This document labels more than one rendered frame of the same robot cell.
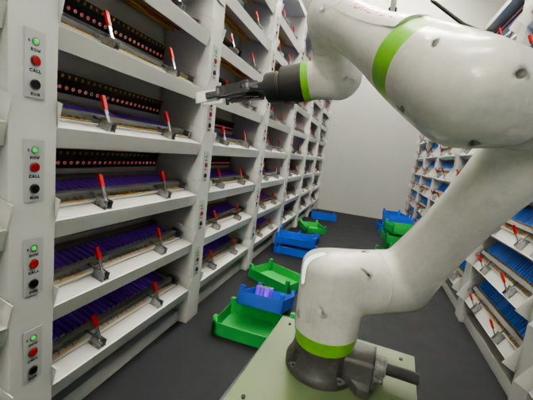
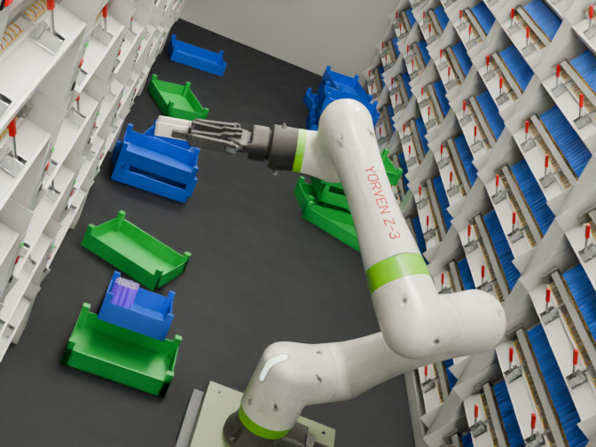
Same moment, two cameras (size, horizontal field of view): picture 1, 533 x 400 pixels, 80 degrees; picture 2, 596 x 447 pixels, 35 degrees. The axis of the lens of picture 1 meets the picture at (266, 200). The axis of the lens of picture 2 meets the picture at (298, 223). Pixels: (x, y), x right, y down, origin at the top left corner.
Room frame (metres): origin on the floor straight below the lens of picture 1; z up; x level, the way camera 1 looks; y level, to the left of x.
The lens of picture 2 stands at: (-0.88, 0.74, 1.64)
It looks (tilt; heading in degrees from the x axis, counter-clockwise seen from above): 24 degrees down; 333
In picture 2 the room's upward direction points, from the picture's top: 25 degrees clockwise
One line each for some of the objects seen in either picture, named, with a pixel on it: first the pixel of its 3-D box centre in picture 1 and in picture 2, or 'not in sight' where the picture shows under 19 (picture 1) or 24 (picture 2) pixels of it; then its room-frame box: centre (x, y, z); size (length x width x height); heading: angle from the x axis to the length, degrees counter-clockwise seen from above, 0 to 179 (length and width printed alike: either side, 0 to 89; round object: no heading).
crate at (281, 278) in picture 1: (278, 275); (137, 249); (1.81, -0.12, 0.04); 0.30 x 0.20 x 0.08; 49
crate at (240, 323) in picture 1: (254, 322); (123, 348); (1.25, -0.01, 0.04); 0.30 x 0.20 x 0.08; 73
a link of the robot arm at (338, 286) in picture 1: (335, 296); (284, 387); (0.62, -0.16, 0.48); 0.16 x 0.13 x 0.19; 107
